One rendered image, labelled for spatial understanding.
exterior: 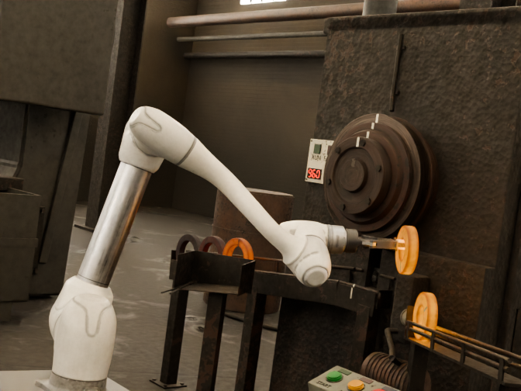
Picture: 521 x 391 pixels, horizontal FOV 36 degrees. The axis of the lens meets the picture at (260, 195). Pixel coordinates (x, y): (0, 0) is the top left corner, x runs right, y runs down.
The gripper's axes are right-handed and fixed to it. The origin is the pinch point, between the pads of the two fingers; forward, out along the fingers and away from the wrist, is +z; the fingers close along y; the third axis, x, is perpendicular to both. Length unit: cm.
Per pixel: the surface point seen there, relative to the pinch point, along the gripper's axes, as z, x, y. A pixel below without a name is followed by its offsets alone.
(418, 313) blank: 6.7, -22.0, -3.1
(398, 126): 3, 39, -35
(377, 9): 124, 187, -600
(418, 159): 9.0, 27.4, -25.9
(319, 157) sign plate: -16, 25, -84
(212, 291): -57, -29, -60
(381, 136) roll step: -2, 35, -36
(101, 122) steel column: -166, 47, -725
